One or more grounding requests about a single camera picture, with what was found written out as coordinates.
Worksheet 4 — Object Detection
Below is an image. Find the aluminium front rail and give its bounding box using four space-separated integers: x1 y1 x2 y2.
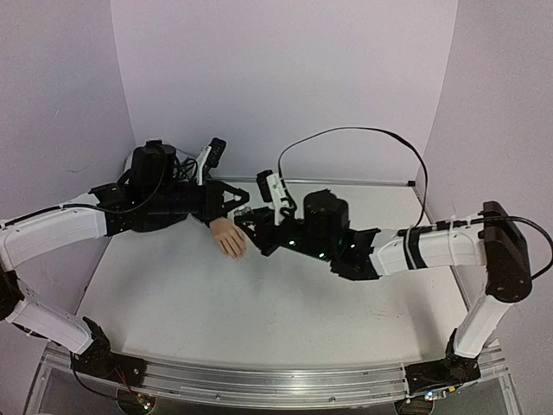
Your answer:
132 359 408 410

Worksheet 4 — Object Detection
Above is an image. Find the clear nail polish bottle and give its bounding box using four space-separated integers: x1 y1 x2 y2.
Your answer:
234 206 251 217

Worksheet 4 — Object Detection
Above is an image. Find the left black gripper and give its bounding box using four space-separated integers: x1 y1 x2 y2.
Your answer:
148 180 252 220

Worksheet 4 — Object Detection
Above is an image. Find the mannequin hand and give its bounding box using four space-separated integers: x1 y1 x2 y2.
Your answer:
209 218 246 259

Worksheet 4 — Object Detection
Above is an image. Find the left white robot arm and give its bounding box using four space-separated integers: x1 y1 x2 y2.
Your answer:
1 138 250 378

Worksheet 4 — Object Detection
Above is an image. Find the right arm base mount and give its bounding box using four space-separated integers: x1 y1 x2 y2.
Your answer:
405 329 480 397

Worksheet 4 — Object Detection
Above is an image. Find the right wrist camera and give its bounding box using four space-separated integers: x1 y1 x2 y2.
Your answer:
257 169 297 226

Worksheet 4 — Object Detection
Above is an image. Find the grey and black jacket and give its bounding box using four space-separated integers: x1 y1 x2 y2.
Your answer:
117 140 212 233

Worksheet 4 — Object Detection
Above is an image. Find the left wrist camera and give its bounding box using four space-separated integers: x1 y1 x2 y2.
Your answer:
196 137 226 185

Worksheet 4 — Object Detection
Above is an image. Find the black camera cable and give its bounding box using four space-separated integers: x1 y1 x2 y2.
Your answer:
277 125 553 282

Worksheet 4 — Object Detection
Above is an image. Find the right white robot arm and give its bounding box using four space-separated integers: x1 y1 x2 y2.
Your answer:
234 190 532 359

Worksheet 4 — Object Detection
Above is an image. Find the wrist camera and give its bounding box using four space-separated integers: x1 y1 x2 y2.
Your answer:
196 137 226 185
257 169 297 226

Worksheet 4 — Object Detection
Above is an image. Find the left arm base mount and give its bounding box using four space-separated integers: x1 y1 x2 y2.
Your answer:
70 316 147 393

